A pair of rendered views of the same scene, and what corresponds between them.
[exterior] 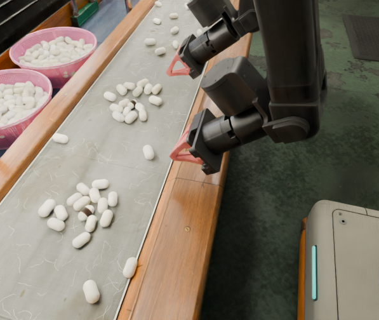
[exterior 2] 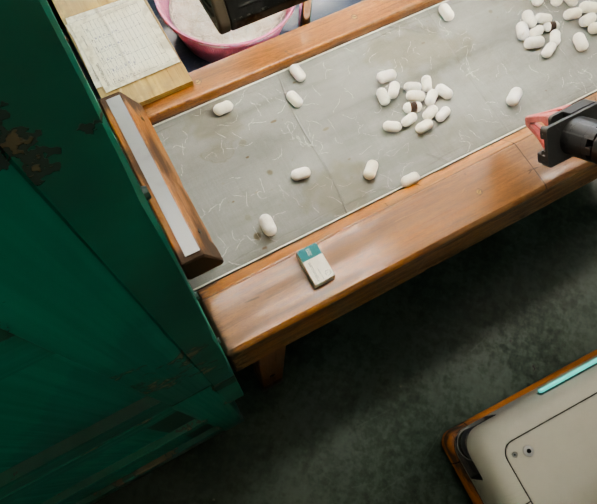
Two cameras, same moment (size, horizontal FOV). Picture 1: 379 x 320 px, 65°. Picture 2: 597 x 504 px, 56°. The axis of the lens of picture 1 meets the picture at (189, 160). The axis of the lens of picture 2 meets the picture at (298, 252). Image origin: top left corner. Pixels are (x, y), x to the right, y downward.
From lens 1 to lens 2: 44 cm
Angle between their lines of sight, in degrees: 30
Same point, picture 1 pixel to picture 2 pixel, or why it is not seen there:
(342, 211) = not seen: outside the picture
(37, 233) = (364, 91)
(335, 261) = not seen: outside the picture
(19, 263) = (337, 104)
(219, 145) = (571, 145)
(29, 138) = not seen: outside the picture
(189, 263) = (455, 215)
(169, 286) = (426, 216)
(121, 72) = not seen: outside the picture
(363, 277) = not seen: outside the picture
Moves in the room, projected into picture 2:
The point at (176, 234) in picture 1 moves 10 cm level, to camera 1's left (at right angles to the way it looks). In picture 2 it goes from (466, 187) to (422, 146)
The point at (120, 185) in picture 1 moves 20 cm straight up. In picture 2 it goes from (459, 106) to (502, 26)
